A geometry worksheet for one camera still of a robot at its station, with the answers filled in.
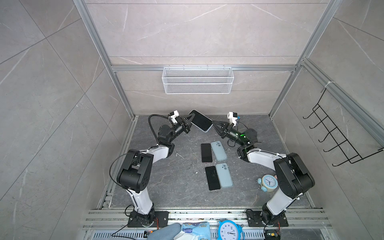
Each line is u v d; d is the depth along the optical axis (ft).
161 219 2.40
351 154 1.90
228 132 2.29
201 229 2.18
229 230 2.25
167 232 2.22
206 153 3.24
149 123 2.45
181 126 2.44
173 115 2.66
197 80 3.30
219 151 3.24
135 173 1.59
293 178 1.54
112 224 2.43
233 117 2.49
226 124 2.39
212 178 2.80
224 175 2.90
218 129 2.40
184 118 2.51
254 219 2.39
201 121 2.55
